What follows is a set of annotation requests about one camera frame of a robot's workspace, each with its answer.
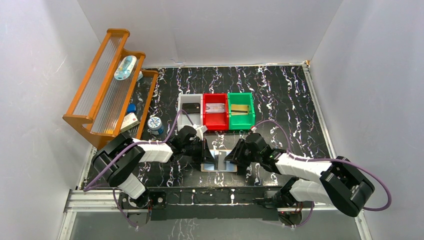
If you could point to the beige leather card holder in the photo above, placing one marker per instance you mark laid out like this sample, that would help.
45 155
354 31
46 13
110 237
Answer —
209 167

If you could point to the black chip card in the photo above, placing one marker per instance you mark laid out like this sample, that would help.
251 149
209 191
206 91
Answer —
220 163

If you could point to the gold card in green bin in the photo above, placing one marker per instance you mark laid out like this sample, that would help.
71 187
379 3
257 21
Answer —
239 106

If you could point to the silver card in red bin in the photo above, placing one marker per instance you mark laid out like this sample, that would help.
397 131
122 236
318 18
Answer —
211 105

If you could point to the red plastic bin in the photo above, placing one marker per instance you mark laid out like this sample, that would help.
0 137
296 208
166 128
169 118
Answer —
216 121

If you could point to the white red small box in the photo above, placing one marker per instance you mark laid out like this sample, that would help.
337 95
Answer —
129 121

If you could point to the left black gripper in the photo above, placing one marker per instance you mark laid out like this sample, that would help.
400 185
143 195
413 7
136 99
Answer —
202 150

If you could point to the blue bottle cap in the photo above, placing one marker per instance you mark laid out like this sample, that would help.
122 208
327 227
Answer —
131 108

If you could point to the wooden three-tier shelf rack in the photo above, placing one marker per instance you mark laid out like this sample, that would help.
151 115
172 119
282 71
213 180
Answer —
100 104

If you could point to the blue white round tin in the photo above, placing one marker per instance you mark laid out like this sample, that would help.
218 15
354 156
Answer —
155 125

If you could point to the gold card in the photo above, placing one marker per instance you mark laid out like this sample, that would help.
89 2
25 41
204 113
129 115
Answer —
239 106
239 111

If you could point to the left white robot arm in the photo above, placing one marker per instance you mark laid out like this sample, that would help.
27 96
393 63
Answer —
117 160

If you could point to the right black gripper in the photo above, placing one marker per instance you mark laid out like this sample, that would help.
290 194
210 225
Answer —
236 156

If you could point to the green plastic bin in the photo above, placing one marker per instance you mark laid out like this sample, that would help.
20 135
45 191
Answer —
241 122

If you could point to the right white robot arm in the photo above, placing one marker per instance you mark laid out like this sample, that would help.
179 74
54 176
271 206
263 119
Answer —
336 183

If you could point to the white plastic bin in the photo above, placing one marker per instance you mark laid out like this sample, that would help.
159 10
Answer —
189 119

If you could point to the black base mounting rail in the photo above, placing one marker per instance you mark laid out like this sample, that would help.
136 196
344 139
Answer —
245 202

